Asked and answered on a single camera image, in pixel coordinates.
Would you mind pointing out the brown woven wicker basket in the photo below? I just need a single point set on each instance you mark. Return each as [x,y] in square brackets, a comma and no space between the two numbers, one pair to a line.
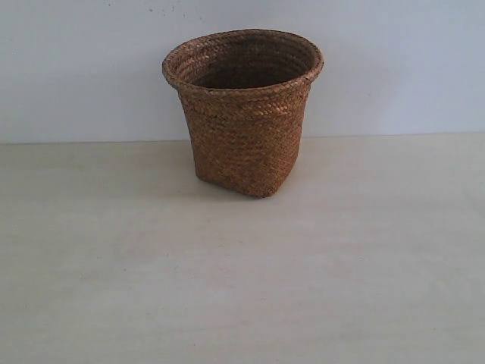
[244,95]

